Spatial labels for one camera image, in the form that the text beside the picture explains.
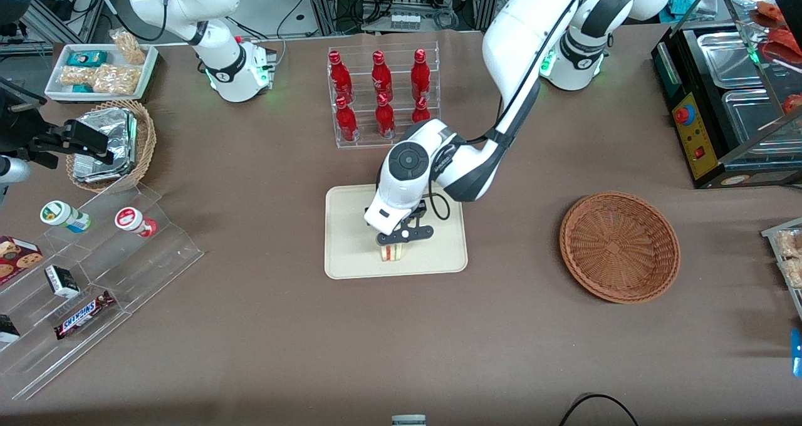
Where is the foil wrapped pack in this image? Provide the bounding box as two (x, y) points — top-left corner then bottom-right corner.
(73, 152), (131, 184)
(91, 107), (138, 158)

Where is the metal tray with snacks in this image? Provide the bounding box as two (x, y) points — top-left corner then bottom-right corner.
(761, 217), (802, 321)

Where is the cream rectangular tray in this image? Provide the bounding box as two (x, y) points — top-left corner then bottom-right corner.
(324, 184), (469, 281)

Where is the steel warmer pan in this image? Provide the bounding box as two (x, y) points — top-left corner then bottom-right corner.
(721, 88), (802, 158)
(696, 30), (764, 90)

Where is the black table cable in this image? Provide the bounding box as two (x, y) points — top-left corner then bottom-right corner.
(559, 393), (640, 426)

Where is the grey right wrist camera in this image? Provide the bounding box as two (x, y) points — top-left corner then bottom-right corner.
(0, 155), (31, 186)

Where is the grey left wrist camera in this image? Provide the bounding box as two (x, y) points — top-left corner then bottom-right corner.
(375, 225), (435, 247)

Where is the clear acrylic stepped display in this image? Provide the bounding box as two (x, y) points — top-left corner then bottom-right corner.
(0, 182), (205, 402)

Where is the white snack tray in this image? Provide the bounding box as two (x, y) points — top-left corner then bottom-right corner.
(44, 43), (159, 103)

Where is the light wicker basket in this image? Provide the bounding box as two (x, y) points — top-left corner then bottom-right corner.
(65, 100), (158, 194)

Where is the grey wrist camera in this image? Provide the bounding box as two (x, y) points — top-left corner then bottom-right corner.
(0, 155), (31, 186)
(375, 225), (435, 247)

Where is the clear acrylic bottle rack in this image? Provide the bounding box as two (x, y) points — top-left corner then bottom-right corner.
(326, 40), (442, 150)

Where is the Snickers chocolate bar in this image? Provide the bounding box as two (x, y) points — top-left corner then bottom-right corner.
(54, 289), (117, 341)

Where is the small black white box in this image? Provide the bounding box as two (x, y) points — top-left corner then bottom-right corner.
(44, 264), (81, 299)

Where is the black food warmer appliance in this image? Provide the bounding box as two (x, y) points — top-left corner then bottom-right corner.
(650, 0), (802, 190)

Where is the peanut crisp bag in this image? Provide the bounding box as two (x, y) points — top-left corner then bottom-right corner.
(59, 65), (98, 89)
(92, 64), (140, 96)

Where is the clear bag of puffed snacks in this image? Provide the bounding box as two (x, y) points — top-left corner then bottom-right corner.
(109, 29), (147, 66)

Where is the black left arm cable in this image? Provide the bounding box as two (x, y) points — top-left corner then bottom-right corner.
(425, 0), (595, 222)

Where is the brown round wicker basket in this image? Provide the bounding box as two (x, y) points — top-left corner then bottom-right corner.
(559, 191), (682, 305)

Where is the red lid yogurt cup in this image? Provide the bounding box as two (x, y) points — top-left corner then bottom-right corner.
(114, 206), (158, 238)

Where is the green lid yogurt cup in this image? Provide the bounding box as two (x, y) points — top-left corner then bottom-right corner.
(40, 200), (92, 234)

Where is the clear pastry bag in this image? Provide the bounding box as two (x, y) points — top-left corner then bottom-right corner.
(773, 228), (802, 289)

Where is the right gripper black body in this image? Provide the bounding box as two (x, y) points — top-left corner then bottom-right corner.
(0, 78), (51, 170)

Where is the red cookie box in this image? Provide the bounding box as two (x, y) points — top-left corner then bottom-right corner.
(0, 235), (45, 286)

